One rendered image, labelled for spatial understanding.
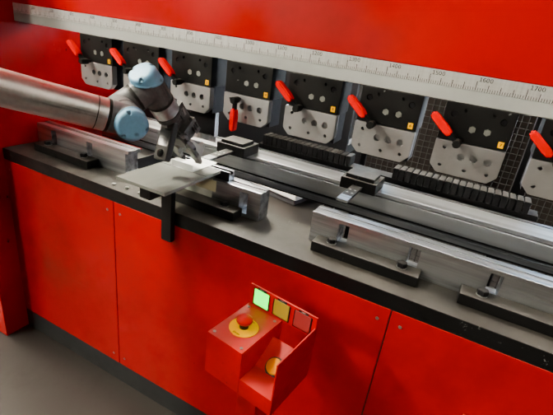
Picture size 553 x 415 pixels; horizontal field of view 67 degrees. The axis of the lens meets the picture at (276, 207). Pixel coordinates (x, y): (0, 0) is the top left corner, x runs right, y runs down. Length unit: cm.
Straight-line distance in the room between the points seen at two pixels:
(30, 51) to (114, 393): 140
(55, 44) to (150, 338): 124
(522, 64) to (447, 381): 76
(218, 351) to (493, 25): 93
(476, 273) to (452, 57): 53
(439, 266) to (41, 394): 159
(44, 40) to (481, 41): 160
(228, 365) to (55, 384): 115
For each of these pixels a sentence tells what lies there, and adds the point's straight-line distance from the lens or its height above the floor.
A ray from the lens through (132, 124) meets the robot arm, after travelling 100.
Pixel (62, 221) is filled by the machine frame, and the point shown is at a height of 66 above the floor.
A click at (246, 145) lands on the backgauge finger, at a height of 103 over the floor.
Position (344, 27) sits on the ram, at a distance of 111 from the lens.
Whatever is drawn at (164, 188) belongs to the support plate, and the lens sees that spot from 119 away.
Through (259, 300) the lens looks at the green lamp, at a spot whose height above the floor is 80.
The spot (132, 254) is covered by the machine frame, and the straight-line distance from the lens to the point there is 156.
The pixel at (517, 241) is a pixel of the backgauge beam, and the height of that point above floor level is 96.
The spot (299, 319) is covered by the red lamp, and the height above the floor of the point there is 81.
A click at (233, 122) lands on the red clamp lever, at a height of 118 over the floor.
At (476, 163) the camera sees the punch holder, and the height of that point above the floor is 122.
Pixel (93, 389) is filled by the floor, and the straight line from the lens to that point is 201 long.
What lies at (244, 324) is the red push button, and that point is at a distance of 101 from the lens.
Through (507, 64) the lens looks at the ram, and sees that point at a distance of 104.
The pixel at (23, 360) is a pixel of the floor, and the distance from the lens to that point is 220.
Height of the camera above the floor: 145
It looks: 24 degrees down
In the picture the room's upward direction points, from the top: 8 degrees clockwise
